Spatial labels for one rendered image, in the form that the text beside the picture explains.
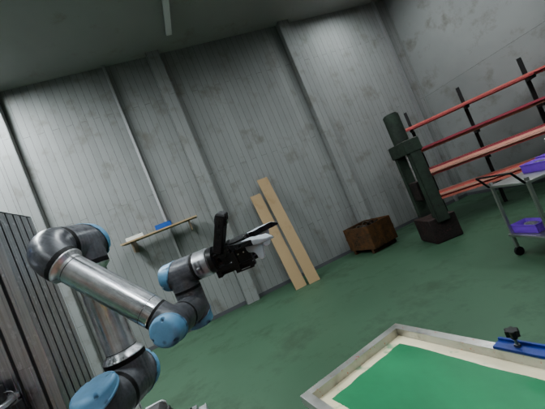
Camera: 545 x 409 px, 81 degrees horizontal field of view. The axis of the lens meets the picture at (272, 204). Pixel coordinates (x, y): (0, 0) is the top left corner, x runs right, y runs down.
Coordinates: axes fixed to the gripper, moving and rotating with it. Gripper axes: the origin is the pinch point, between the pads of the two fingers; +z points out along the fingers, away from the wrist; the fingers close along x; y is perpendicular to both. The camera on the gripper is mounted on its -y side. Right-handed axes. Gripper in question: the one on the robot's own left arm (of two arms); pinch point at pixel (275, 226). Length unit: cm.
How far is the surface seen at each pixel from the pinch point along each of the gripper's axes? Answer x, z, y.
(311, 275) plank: -566, -68, 232
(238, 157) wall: -680, -130, -64
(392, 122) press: -559, 192, 2
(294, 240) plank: -600, -74, 157
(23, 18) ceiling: -439, -314, -390
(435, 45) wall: -840, 438, -127
